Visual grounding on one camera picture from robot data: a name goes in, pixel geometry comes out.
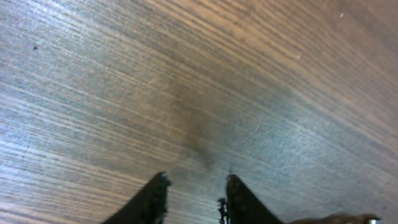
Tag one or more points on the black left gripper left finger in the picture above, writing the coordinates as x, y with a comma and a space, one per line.
148, 206

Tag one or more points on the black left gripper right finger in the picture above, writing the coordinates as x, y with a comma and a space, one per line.
243, 207

